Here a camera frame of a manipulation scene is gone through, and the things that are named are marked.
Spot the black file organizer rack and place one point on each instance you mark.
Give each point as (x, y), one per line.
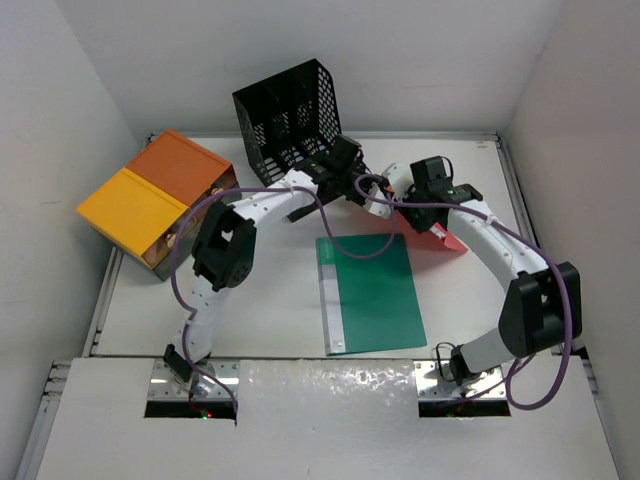
(286, 118)

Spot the red folder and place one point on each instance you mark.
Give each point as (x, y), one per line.
(442, 241)

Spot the green clip folder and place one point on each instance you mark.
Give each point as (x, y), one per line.
(368, 303)

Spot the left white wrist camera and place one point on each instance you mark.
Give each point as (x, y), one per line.
(378, 209)

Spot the orange drawer cabinet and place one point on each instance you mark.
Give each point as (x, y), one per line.
(182, 168)

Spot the white foreground board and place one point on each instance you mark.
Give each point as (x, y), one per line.
(348, 419)

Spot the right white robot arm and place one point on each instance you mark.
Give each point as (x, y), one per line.
(542, 306)

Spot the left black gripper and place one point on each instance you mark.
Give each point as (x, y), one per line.
(360, 201)

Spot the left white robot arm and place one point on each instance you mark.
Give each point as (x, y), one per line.
(224, 249)

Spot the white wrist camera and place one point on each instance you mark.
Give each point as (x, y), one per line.
(399, 178)
(378, 209)

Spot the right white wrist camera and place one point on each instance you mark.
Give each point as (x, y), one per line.
(399, 178)

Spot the yellow drawer cabinet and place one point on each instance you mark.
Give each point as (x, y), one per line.
(134, 214)

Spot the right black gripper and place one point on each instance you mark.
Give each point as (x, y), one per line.
(419, 225)

